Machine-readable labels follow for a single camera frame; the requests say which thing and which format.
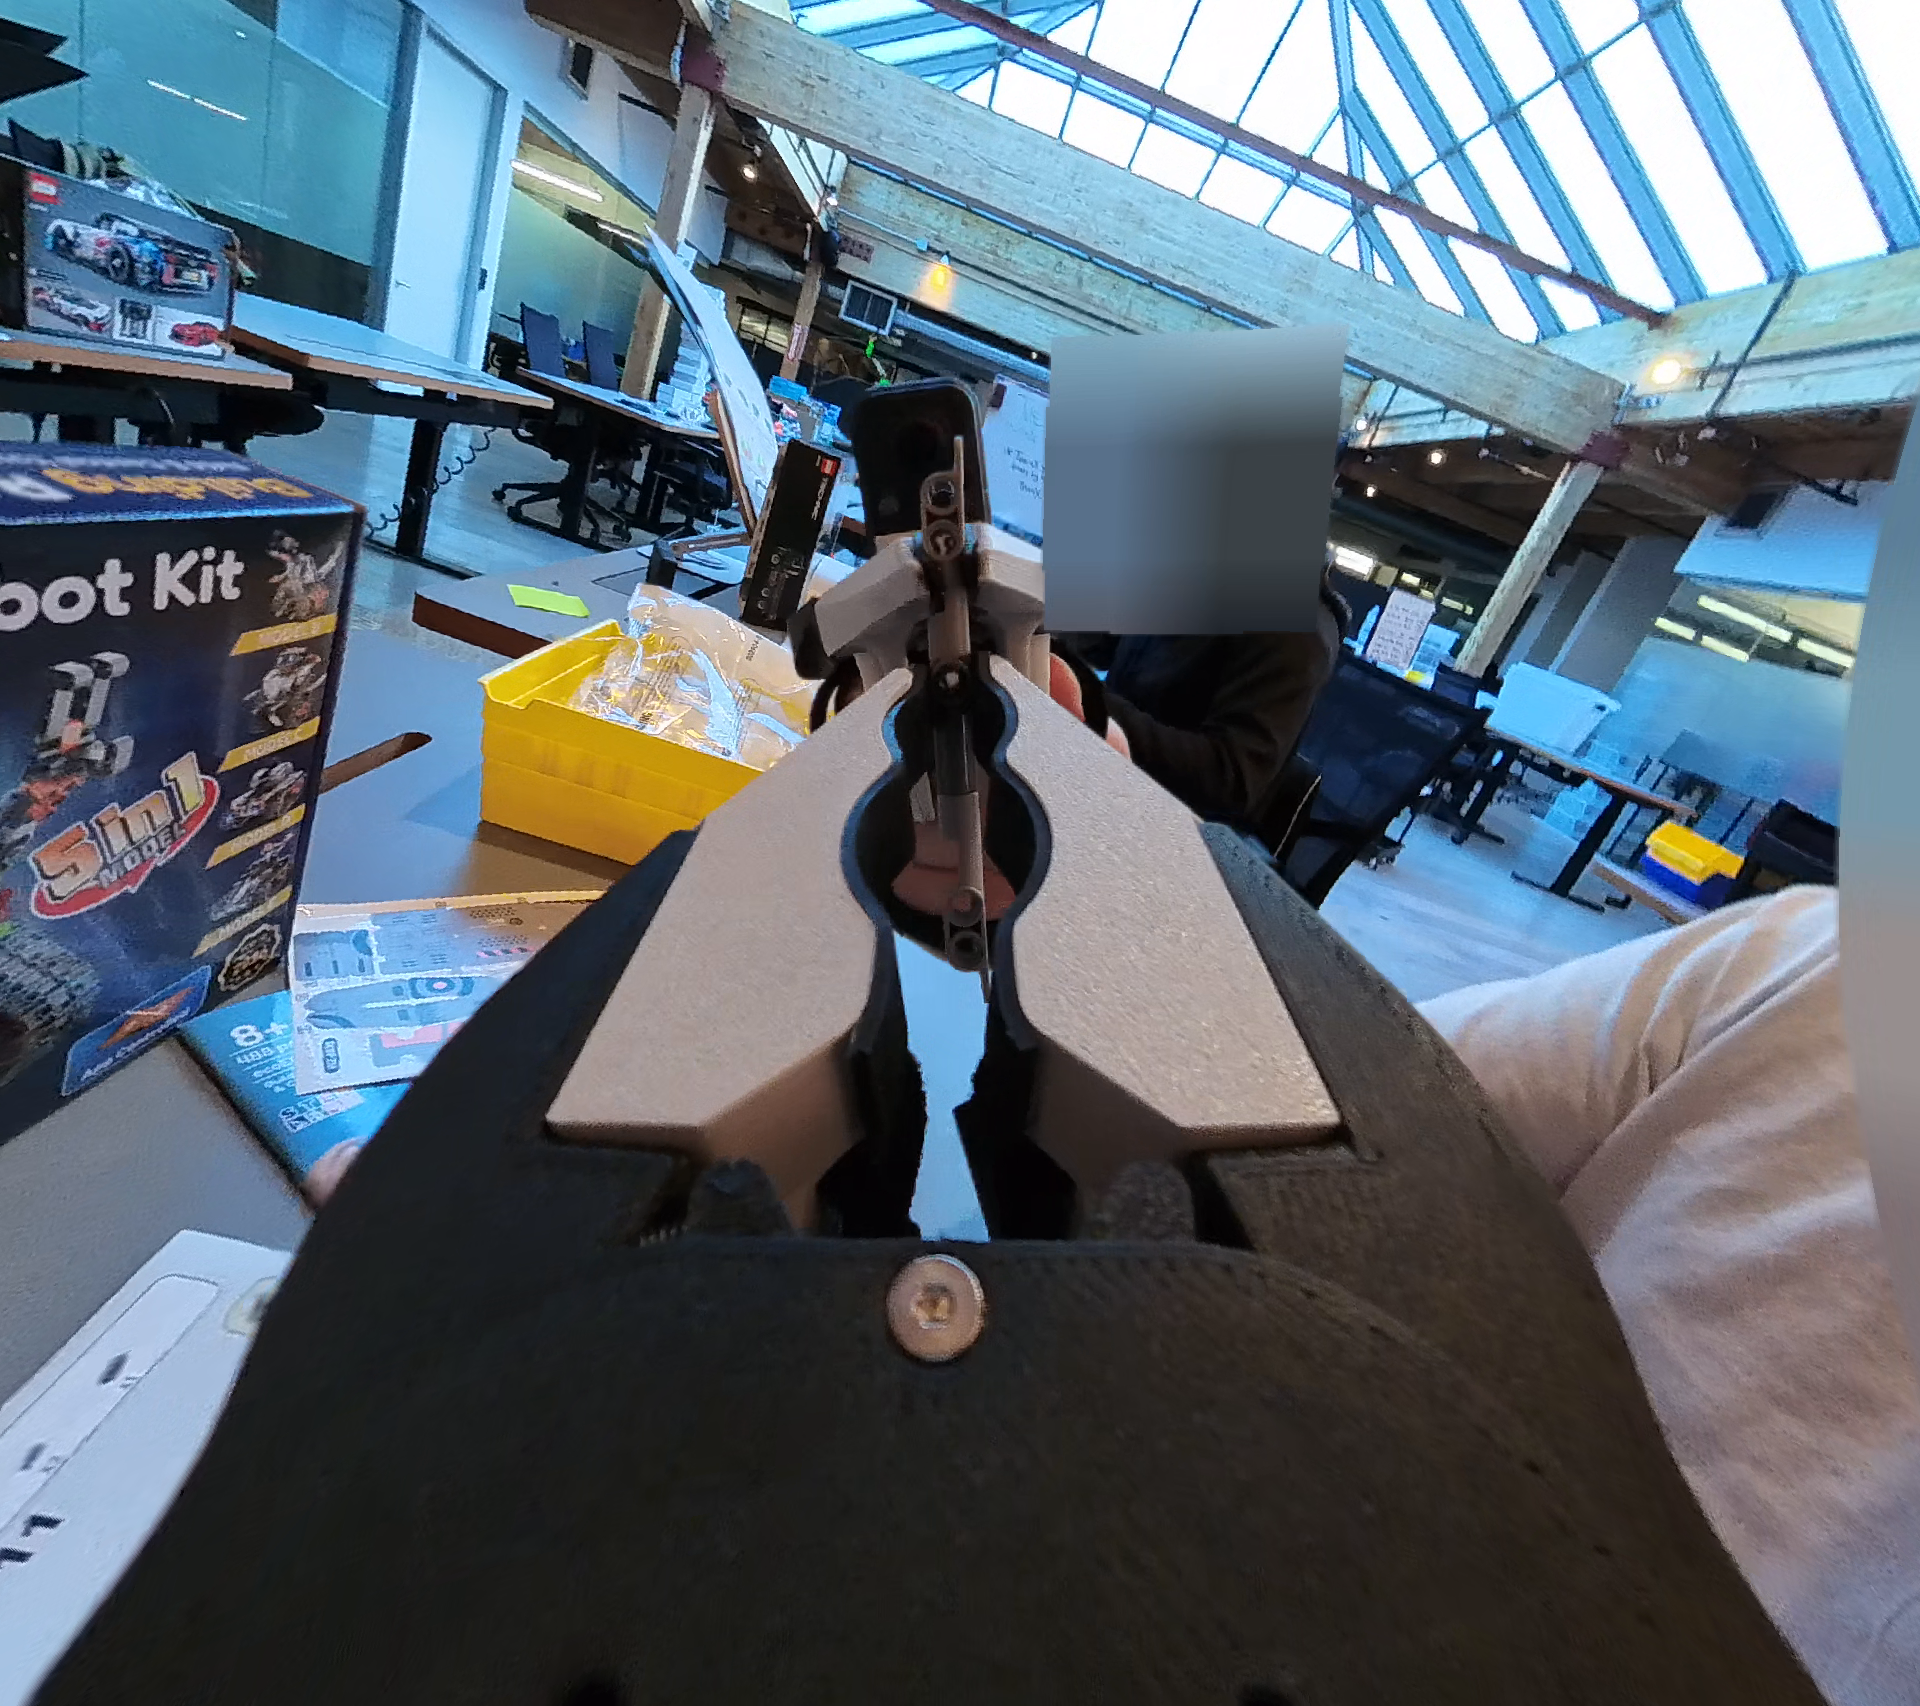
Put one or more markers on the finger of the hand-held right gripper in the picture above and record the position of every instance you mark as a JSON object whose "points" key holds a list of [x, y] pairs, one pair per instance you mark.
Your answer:
{"points": [[878, 612], [1009, 596]]}

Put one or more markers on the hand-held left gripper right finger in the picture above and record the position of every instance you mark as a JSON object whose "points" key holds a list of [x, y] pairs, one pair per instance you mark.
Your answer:
{"points": [[1169, 985]]}

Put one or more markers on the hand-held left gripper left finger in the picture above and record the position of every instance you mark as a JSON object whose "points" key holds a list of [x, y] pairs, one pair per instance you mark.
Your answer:
{"points": [[719, 985]]}

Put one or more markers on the grey desk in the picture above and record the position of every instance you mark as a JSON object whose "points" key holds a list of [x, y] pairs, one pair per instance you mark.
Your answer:
{"points": [[422, 859]]}

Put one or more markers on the white top desk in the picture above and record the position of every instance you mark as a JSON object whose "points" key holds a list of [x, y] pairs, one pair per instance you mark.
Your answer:
{"points": [[361, 349]]}

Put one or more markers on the person's right hand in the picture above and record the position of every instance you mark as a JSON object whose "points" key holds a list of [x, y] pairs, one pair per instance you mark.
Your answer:
{"points": [[1068, 684]]}

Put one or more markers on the black slim box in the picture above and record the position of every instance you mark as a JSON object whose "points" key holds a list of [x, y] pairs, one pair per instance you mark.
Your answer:
{"points": [[788, 537]]}

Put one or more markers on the leaning white board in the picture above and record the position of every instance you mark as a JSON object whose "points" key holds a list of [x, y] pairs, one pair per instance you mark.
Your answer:
{"points": [[719, 385]]}

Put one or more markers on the clear plastic parts bags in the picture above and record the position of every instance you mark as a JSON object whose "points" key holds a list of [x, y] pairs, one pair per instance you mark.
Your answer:
{"points": [[689, 686]]}

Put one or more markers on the yellow plastic bin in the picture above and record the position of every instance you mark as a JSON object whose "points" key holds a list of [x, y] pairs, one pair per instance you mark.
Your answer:
{"points": [[603, 791]]}

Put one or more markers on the black office chair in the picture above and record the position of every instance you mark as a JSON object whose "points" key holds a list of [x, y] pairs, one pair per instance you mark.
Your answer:
{"points": [[1382, 748]]}

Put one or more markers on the green sticky note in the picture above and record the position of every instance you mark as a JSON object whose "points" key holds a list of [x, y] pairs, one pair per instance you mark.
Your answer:
{"points": [[548, 603]]}

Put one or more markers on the white sticker sheet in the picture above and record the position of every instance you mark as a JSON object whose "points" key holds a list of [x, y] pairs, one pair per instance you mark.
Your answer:
{"points": [[392, 973]]}

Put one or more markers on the blue cover manual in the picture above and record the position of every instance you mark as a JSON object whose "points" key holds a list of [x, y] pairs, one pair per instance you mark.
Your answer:
{"points": [[271, 1064]]}

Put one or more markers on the small yellow bin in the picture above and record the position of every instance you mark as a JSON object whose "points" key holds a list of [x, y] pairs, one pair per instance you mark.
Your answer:
{"points": [[1697, 859]]}

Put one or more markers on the blue building set box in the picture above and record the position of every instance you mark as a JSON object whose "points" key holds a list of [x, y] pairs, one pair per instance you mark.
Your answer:
{"points": [[149, 686]]}

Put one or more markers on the white instruction booklet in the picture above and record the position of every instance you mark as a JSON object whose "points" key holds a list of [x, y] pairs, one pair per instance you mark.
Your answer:
{"points": [[106, 1376]]}

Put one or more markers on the car model set box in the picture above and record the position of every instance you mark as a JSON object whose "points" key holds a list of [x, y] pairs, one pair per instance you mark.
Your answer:
{"points": [[123, 267]]}

